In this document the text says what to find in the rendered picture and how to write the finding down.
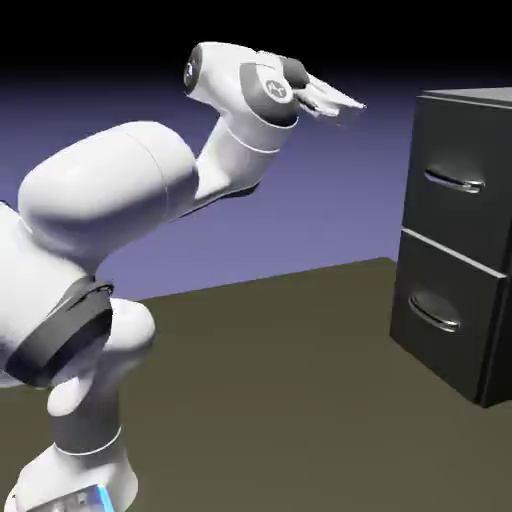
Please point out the dark grey drawer front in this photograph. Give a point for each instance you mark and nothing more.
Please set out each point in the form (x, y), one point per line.
(440, 320)
(460, 160)

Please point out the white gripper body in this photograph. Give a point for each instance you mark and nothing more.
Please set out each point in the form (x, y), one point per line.
(332, 98)

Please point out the dark grey cabinet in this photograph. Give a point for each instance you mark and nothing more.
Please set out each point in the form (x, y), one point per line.
(460, 248)

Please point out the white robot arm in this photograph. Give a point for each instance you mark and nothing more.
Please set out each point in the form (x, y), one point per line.
(100, 192)

